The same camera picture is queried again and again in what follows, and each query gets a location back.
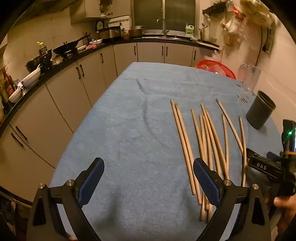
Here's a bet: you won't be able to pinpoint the blue cloth table cover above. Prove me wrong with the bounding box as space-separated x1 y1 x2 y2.
50 62 285 241

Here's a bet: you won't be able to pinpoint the green detergent jug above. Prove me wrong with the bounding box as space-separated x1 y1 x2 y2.
184 23 195 36

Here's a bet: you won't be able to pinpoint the large white bowl with spoon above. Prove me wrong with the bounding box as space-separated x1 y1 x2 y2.
21 67 41 87

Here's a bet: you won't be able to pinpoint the black cooking pot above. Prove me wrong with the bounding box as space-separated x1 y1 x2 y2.
25 56 42 72

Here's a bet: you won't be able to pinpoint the small wall cabinet with shelf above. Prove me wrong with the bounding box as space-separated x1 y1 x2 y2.
69 0 132 25

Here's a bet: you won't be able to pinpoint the black wall rack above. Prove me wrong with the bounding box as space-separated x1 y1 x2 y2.
202 5 228 18

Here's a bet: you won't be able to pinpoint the row of sauce bottles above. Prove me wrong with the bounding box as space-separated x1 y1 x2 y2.
0 67 15 98

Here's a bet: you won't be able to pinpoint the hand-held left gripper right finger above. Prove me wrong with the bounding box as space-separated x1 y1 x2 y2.
193 158 271 241

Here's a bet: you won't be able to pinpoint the clear plastic bag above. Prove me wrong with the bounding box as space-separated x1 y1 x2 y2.
201 64 223 75

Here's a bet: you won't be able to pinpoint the bunch of wooden chopsticks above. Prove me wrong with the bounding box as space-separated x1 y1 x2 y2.
170 98 248 222

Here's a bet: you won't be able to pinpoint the oil bottle with yellow cap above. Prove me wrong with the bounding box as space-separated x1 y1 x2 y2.
36 41 48 57

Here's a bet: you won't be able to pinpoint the steel countertop appliance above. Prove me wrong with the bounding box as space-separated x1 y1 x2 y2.
98 26 122 40

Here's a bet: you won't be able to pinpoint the beige lower kitchen cabinets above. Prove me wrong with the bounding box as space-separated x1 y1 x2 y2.
0 42 218 204

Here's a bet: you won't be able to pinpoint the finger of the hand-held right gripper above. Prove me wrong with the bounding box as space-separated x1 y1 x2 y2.
266 151 282 161
245 148 266 161

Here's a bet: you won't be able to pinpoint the wooden cutting board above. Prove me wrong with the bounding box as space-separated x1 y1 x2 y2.
198 40 219 48

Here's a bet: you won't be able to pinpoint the black chopstick holder cup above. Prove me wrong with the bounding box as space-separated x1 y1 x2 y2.
246 90 277 130

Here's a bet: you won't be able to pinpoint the black wok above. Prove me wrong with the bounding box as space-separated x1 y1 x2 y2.
53 33 92 54

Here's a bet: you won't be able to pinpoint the kitchen window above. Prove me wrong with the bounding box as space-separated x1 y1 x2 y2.
133 0 197 32

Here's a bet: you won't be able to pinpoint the wall socket box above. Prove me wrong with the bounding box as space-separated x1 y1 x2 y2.
262 28 272 54

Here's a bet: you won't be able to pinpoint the black kitchen countertop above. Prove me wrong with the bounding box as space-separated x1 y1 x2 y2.
0 35 220 137

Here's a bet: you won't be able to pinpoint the clear hanging plastic bags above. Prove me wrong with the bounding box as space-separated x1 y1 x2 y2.
220 7 255 50

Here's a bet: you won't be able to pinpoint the red plastic basket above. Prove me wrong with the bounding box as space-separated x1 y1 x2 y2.
197 60 236 80

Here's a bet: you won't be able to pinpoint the black power cable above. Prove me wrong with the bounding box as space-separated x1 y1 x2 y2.
255 25 264 65

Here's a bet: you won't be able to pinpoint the small white bowl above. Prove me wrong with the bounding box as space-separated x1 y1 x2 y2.
9 88 22 103

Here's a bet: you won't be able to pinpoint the chrome faucet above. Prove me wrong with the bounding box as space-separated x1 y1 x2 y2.
157 18 169 35

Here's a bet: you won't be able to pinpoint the dark saucepan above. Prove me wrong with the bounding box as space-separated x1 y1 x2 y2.
41 49 54 69

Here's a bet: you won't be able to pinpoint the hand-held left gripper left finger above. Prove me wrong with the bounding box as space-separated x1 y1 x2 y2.
25 157 105 241

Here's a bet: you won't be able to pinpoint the steel sink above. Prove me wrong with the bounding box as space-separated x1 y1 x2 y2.
141 35 191 42

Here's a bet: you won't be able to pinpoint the frosted glass mug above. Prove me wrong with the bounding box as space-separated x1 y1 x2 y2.
238 62 262 92

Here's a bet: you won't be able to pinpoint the person's right hand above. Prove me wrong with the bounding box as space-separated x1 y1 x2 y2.
273 195 296 235

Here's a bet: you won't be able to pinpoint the copper pot with lid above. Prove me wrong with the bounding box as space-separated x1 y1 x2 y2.
128 25 145 39

